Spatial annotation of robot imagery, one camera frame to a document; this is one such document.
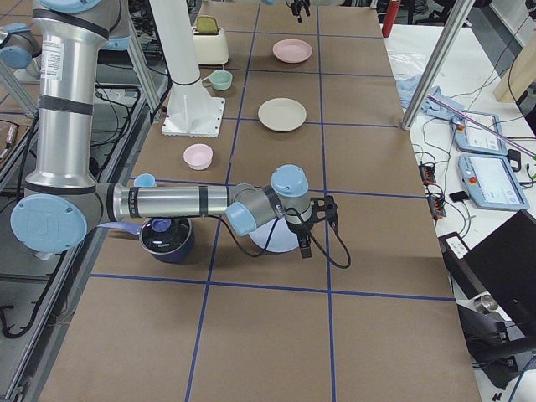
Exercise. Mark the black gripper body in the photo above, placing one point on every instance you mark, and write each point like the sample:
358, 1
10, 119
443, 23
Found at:
301, 228
298, 5

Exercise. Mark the white remote box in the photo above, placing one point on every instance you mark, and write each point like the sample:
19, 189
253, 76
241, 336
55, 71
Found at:
457, 246

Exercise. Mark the small blue cup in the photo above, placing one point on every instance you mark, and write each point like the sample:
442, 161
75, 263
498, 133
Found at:
145, 180

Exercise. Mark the aluminium frame post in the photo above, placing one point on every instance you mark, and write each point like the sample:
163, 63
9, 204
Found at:
441, 50

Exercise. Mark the pink bowl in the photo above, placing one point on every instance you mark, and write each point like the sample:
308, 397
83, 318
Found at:
198, 156

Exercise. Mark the dark blue pot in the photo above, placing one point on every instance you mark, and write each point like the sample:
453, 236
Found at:
170, 240

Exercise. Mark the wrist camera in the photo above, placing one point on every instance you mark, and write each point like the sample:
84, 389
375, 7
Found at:
324, 209

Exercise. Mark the green cup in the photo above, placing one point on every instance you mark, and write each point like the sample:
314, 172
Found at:
220, 80

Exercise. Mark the black laptop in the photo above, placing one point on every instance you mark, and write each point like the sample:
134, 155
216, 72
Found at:
502, 264

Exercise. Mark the light blue plate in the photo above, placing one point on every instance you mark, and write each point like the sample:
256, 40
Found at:
282, 239

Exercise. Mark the teach pendant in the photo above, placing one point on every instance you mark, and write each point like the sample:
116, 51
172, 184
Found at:
490, 182
471, 138

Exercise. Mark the pink plate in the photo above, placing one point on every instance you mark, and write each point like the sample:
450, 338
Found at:
292, 51

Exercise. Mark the beige plate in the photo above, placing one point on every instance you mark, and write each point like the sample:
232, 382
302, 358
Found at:
282, 114

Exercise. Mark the red bottle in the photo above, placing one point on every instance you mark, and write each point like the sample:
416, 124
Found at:
390, 17

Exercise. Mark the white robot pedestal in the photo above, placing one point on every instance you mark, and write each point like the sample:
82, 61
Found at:
191, 110

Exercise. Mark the lower teach pendant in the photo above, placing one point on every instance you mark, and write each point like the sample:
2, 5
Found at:
490, 182

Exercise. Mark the upper teach pendant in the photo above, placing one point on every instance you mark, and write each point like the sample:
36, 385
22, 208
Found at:
471, 138

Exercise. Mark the cream toaster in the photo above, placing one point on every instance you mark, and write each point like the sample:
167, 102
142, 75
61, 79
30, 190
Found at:
210, 41

